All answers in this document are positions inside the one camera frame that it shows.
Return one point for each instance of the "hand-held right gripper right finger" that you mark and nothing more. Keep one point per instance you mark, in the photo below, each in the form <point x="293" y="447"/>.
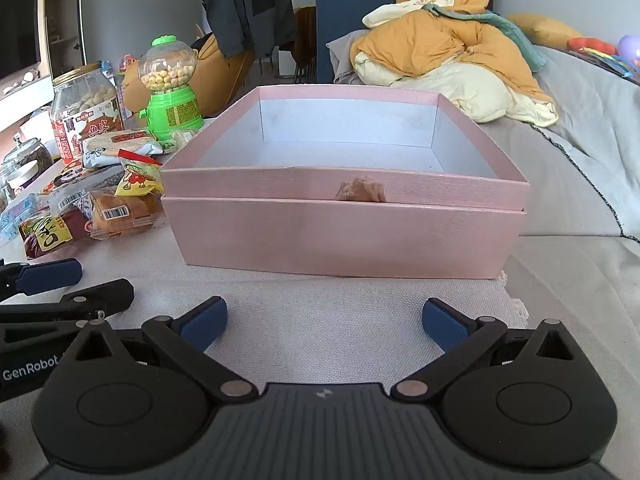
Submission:
<point x="444" y="326"/>

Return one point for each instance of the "yellow pillow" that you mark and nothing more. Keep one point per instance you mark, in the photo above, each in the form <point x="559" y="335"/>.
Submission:
<point x="545" y="30"/>

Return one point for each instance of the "dark red snack pouch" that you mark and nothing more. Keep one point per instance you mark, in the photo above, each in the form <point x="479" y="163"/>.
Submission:
<point x="50" y="232"/>

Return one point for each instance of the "brown dining chair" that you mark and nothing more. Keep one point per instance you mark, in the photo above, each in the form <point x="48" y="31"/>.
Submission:
<point x="304" y="40"/>

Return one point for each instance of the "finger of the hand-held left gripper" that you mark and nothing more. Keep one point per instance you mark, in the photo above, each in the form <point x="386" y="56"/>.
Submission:
<point x="50" y="276"/>
<point x="95" y="300"/>

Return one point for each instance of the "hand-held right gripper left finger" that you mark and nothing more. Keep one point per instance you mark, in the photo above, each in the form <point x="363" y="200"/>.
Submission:
<point x="204" y="329"/>

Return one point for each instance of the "white orange snack packet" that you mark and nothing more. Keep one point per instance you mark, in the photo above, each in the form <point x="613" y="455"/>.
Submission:
<point x="120" y="150"/>

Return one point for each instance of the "green gumball machine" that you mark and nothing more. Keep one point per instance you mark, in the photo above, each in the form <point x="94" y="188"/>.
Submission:
<point x="172" y="105"/>

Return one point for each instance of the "orange plush toy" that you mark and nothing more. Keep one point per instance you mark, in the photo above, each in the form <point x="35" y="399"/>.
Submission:
<point x="592" y="46"/>

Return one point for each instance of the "pink gift box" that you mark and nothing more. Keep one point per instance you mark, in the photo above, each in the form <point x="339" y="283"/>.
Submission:
<point x="325" y="230"/>

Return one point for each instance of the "grey jacket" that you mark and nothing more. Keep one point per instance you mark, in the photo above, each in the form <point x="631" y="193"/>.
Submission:
<point x="245" y="10"/>

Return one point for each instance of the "yellow cartoon snack packet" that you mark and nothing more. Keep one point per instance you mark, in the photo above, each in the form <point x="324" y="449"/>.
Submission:
<point x="137" y="180"/>

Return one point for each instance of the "orange and cream duvet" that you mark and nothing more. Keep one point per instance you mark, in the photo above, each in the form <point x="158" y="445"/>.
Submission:
<point x="430" y="50"/>

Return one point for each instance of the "teal scarf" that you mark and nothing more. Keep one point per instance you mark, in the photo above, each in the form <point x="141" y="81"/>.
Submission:
<point x="505" y="27"/>

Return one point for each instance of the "white display shelf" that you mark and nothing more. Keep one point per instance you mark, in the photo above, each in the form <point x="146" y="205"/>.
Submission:
<point x="62" y="15"/>

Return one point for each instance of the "clear bread packet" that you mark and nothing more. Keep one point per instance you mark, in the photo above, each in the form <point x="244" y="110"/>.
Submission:
<point x="125" y="212"/>

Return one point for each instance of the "purple paper cup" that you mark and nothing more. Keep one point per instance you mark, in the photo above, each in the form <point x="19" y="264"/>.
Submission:
<point x="22" y="177"/>

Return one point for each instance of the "clear peanut jar gold lid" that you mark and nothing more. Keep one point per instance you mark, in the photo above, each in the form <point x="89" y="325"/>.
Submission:
<point x="85" y="110"/>

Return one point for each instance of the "glass jar dark contents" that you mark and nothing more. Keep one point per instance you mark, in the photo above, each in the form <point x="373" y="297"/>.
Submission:
<point x="30" y="152"/>

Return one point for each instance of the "blue cabinet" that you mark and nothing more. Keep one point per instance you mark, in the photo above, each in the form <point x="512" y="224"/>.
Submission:
<point x="345" y="35"/>

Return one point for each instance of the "blue candy cube packet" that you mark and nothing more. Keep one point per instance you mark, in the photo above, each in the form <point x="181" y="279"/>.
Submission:
<point x="17" y="217"/>

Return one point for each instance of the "grey sofa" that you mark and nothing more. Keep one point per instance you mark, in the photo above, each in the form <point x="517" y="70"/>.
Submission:
<point x="580" y="170"/>

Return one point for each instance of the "panda print snack packet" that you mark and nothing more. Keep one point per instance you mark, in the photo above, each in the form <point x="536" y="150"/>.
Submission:
<point x="80" y="185"/>

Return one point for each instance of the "purple balloon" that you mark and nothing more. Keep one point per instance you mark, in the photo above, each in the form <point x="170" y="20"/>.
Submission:
<point x="630" y="49"/>

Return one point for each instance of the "black television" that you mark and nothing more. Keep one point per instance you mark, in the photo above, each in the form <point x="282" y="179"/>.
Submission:
<point x="17" y="15"/>

